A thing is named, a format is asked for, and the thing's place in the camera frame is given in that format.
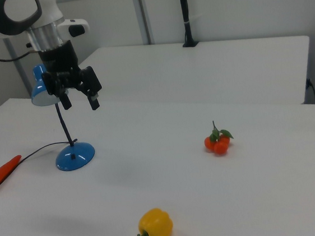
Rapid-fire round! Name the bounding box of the black wall plug with cable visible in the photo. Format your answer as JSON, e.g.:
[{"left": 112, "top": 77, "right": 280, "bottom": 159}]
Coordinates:
[{"left": 304, "top": 77, "right": 315, "bottom": 105}]

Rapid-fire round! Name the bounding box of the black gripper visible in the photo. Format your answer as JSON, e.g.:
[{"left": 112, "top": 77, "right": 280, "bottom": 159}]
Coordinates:
[{"left": 36, "top": 36, "right": 105, "bottom": 116}]

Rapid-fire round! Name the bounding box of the black lamp power cable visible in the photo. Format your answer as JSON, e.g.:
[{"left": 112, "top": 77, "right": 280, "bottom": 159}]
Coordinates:
[{"left": 0, "top": 138, "right": 83, "bottom": 194}]

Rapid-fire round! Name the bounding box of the yellow toy bell pepper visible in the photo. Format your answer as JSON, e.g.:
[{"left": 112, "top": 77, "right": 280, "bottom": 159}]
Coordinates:
[{"left": 133, "top": 206, "right": 175, "bottom": 236}]

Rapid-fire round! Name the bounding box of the toy orange cluster with leaves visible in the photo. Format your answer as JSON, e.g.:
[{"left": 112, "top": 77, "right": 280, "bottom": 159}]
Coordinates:
[{"left": 201, "top": 118, "right": 236, "bottom": 158}]

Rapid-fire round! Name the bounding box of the blue desk lamp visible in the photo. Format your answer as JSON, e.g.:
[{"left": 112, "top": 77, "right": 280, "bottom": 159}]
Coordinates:
[{"left": 27, "top": 59, "right": 98, "bottom": 174}]

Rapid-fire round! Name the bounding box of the grey metal frame post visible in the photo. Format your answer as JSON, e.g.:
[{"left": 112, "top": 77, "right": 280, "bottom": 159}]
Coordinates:
[{"left": 3, "top": 35, "right": 34, "bottom": 101}]

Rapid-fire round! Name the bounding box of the black clamp-mounted pole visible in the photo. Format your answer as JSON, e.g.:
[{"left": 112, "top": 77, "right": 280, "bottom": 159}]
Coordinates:
[{"left": 177, "top": 0, "right": 200, "bottom": 49}]

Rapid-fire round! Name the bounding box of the white side table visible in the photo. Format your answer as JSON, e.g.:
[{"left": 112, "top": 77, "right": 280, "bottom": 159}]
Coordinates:
[{"left": 76, "top": 25, "right": 315, "bottom": 128}]

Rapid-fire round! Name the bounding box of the orange toy carrot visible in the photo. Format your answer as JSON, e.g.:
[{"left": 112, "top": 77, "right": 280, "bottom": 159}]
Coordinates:
[{"left": 0, "top": 154, "right": 26, "bottom": 197}]

